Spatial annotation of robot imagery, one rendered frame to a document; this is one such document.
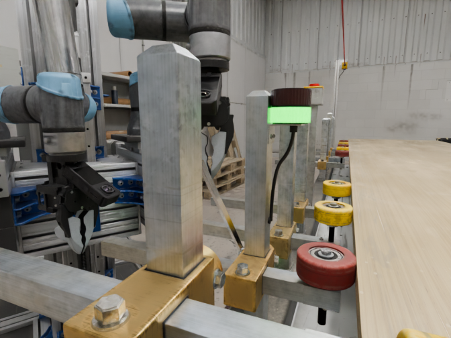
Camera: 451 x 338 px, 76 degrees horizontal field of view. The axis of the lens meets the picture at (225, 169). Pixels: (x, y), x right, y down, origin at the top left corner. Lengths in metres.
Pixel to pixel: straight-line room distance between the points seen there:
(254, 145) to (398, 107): 7.94
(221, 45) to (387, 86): 7.90
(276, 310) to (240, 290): 0.24
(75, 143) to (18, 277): 0.36
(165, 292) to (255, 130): 0.29
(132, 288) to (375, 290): 0.27
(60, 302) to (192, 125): 0.18
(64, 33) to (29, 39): 0.43
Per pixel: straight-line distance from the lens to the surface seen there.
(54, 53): 0.81
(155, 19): 0.63
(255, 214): 0.47
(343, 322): 0.82
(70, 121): 0.62
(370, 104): 8.31
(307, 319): 0.80
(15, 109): 0.69
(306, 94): 0.43
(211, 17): 0.54
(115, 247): 0.60
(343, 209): 0.66
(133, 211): 1.08
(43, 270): 0.31
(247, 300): 0.45
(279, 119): 0.43
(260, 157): 0.45
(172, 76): 0.21
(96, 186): 0.60
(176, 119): 0.21
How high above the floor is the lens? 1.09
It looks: 10 degrees down
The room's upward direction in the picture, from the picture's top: straight up
